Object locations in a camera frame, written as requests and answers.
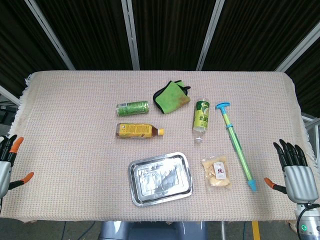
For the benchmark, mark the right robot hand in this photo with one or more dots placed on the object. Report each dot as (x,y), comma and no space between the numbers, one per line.
(298,180)

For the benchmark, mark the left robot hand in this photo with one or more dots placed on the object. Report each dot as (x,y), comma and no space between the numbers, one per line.
(4,170)

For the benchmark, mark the packaged snack bag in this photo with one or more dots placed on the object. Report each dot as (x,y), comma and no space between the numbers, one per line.
(217,173)

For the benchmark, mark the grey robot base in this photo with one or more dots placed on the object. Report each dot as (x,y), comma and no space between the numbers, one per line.
(152,231)

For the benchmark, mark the silver metal tray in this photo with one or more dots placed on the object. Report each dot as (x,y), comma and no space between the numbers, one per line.
(160,179)

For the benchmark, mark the beige woven tablecloth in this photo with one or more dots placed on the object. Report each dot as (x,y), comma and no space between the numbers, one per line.
(75,150)

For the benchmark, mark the green blue water pump toy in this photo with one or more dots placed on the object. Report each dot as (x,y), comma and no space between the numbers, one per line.
(233,140)

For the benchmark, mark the green label clear bottle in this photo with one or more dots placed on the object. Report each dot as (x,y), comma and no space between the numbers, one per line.
(201,115)

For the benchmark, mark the yellow label tea bottle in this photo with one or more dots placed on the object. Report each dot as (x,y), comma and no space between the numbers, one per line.
(137,131)

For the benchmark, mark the green drink can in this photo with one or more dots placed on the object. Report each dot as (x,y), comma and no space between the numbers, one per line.
(132,108)

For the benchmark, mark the green microfiber cloth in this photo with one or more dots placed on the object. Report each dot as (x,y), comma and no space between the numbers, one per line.
(171,98)

